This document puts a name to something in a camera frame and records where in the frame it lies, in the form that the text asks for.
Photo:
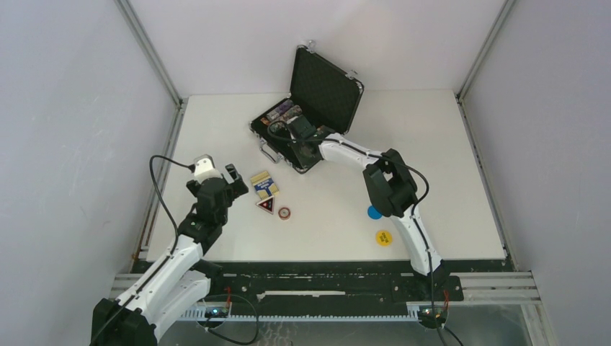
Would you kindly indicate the green chip row inner left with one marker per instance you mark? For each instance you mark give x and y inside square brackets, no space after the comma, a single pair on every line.
[285,117]

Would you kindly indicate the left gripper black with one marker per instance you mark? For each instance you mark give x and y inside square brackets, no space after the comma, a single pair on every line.
[235,188]

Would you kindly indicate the red white poker chip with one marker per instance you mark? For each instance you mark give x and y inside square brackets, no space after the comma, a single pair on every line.
[284,213]

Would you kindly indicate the purple chip row far left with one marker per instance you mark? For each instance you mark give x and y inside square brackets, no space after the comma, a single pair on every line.
[276,112]

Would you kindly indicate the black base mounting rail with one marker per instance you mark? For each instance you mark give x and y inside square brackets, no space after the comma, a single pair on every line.
[342,289]

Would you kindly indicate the playing card deck box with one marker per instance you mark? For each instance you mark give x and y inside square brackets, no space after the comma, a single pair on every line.
[264,185]

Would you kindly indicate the yellow round button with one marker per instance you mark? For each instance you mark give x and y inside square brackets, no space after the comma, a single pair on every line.
[384,238]

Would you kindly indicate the black aluminium poker case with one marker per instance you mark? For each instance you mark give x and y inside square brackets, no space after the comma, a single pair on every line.
[327,95]

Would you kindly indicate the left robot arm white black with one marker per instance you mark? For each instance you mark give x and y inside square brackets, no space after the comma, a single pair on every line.
[180,277]

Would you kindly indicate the yellow chip row far right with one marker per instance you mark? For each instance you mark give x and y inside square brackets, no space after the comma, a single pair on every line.
[325,131]

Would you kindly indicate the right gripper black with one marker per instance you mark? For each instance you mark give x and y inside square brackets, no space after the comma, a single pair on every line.
[306,161]

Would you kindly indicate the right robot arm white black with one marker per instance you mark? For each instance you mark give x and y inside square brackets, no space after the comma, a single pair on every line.
[395,189]

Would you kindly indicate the blue round button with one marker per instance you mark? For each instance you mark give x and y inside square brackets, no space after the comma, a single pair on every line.
[373,213]

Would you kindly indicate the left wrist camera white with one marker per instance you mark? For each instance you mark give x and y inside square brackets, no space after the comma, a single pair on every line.
[205,169]

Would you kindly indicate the red black triangular button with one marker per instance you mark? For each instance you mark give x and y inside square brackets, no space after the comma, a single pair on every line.
[267,204]

